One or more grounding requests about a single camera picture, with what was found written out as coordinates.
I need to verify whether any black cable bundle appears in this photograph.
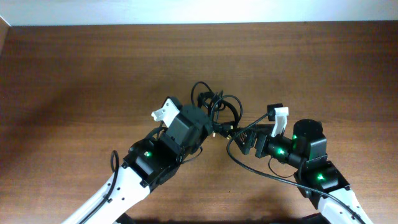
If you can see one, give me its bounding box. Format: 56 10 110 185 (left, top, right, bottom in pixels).
190 81 244 139

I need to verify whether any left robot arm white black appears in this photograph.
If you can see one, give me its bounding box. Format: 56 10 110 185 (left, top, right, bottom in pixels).
65 102 213 223

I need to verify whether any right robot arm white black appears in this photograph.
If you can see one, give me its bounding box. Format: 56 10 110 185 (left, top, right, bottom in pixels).
232 119 371 223

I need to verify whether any left camera mount white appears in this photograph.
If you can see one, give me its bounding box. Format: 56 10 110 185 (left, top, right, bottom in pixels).
151 99 180 127

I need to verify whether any camera mount white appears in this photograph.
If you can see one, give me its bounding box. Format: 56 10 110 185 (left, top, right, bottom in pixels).
151 99 180 127
271 107 289 138

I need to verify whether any right camera black cable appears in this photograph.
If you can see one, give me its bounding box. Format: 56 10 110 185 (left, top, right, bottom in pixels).
226 112 368 224

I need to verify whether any right camera mount white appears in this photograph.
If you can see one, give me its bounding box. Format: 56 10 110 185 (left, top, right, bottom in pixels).
271 107 289 138

